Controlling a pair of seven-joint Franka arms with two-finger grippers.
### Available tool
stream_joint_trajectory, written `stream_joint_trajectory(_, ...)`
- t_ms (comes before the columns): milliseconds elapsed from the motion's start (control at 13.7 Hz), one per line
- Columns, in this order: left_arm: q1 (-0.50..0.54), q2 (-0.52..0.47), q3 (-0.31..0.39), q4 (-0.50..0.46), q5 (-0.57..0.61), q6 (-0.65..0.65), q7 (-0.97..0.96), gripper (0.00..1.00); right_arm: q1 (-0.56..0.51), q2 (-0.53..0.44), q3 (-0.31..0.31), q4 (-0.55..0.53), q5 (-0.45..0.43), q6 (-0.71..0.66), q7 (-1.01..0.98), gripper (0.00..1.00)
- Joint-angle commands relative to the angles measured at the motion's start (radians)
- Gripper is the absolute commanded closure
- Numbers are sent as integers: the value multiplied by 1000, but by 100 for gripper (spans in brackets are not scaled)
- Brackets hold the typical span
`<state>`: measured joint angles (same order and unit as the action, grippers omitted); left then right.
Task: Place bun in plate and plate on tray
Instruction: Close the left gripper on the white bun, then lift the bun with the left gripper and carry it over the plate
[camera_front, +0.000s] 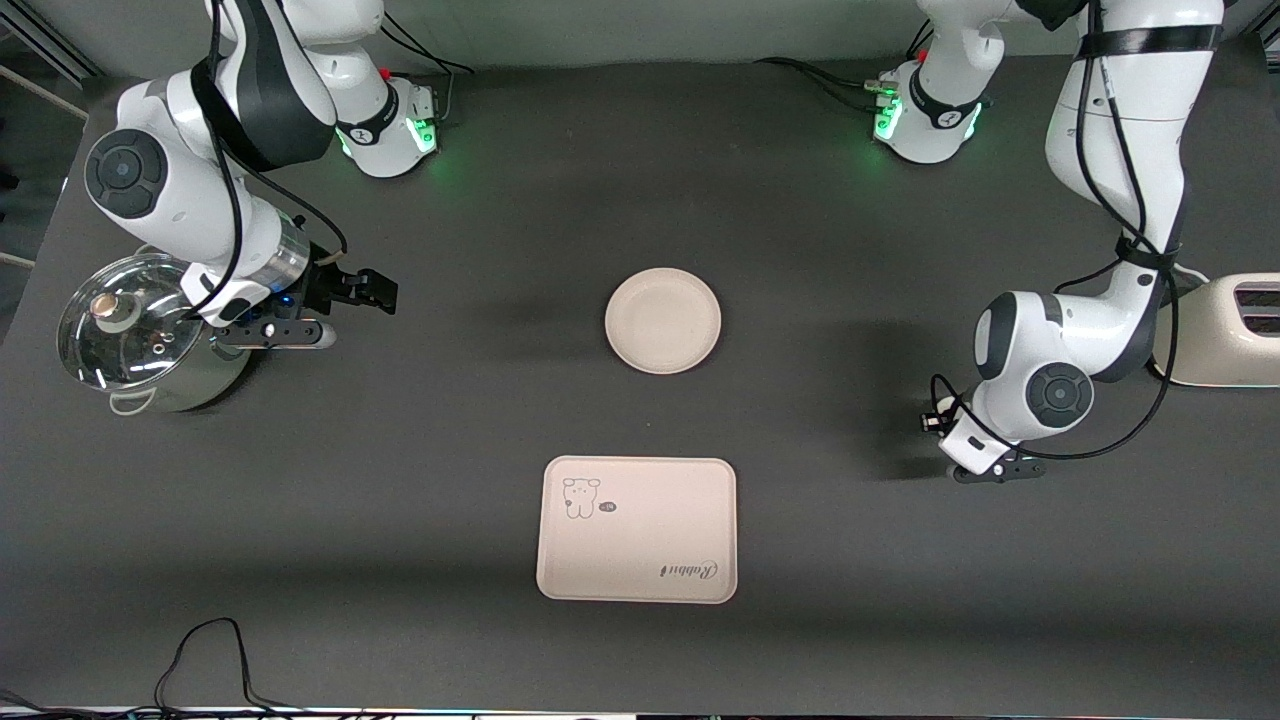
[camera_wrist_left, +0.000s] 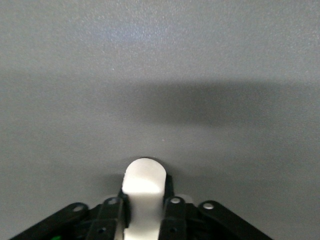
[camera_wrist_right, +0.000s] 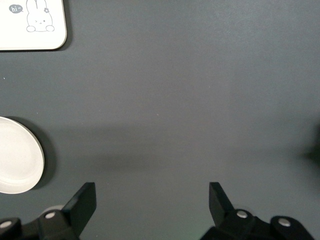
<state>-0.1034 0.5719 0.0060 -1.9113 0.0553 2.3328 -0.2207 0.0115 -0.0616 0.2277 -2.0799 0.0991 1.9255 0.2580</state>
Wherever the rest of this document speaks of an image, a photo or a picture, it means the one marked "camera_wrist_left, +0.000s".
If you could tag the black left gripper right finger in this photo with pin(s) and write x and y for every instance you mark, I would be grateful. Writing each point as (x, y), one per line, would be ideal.
(190, 220)

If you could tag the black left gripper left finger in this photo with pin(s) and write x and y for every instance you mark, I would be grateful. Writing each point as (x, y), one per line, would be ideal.
(105, 220)

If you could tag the white steamed bun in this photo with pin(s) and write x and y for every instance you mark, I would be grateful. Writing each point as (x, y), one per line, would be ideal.
(143, 190)

